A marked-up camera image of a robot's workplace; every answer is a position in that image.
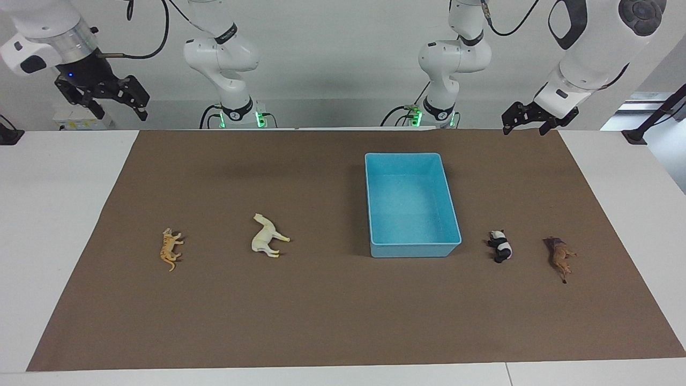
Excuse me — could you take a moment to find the black left base cable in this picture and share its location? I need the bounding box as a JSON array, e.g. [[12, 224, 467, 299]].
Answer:
[[380, 80, 431, 128]]

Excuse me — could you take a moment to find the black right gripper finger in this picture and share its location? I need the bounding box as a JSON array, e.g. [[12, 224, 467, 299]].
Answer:
[[56, 81, 106, 120], [119, 75, 151, 122]]

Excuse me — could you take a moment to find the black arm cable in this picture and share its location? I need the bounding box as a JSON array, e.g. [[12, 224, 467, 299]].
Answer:
[[99, 0, 170, 60], [481, 0, 547, 37]]

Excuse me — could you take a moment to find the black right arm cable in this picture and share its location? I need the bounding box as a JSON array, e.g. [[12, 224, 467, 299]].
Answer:
[[99, 0, 170, 60]]

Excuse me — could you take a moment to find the brown lion toy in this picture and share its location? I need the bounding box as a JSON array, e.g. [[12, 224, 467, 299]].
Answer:
[[542, 236, 578, 284]]

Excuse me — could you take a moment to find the white cardboard box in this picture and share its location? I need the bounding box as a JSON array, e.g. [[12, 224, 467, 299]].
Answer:
[[53, 105, 115, 131]]

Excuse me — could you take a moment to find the cream white horse toy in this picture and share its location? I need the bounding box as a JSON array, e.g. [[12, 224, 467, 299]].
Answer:
[[251, 213, 291, 258]]

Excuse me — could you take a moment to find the small black table clamp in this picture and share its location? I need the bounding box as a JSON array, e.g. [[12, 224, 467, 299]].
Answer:
[[0, 115, 25, 146]]

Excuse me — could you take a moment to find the black white panda toy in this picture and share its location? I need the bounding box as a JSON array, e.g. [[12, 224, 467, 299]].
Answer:
[[486, 229, 513, 263]]

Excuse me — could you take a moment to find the black clamp with slanted rod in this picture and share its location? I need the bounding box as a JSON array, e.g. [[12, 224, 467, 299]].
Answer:
[[622, 83, 686, 145]]

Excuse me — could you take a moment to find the light blue storage box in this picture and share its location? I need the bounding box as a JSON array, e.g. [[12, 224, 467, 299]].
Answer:
[[364, 152, 463, 258]]

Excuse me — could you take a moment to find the grey window ledge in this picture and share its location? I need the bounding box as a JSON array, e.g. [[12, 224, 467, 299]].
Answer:
[[615, 92, 673, 116]]

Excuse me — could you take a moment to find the orange tiger toy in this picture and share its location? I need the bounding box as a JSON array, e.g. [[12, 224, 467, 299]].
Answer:
[[159, 228, 184, 272]]

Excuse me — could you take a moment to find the black base cable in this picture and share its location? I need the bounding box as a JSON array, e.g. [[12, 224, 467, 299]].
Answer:
[[380, 80, 431, 128], [199, 104, 223, 130]]

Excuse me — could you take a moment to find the black right base cable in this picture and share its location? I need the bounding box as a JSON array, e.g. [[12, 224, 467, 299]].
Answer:
[[199, 104, 223, 130]]

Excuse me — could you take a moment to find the brown table mat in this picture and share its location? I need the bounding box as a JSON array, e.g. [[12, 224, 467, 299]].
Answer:
[[27, 129, 686, 372]]

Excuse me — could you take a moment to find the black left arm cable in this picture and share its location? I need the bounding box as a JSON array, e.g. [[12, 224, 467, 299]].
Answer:
[[481, 0, 547, 37]]

